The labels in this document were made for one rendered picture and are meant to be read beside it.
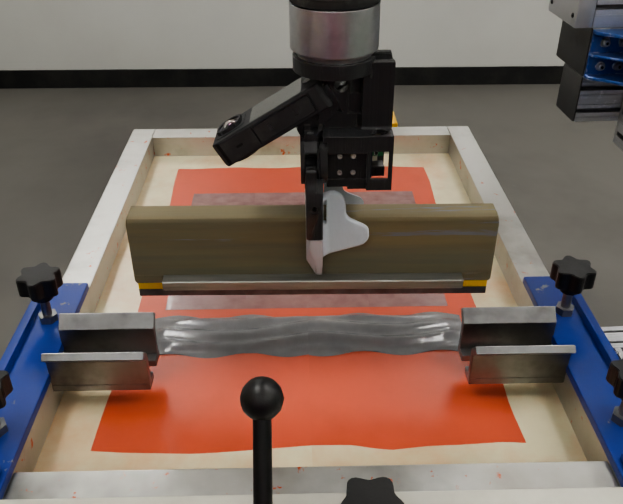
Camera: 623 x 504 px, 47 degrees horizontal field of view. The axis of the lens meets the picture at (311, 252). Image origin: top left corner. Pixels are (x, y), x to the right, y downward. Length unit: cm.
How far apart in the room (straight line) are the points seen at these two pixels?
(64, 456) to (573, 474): 45
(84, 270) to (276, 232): 30
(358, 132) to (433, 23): 384
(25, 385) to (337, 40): 43
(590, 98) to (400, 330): 80
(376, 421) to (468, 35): 392
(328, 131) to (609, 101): 95
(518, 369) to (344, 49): 36
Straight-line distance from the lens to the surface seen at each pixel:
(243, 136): 63
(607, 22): 145
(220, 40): 442
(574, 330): 80
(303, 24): 59
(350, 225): 66
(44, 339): 79
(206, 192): 112
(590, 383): 74
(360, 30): 59
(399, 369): 78
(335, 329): 82
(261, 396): 44
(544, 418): 76
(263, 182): 115
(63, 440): 74
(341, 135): 62
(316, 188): 62
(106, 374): 73
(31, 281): 77
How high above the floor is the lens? 147
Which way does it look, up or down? 32 degrees down
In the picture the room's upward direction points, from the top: straight up
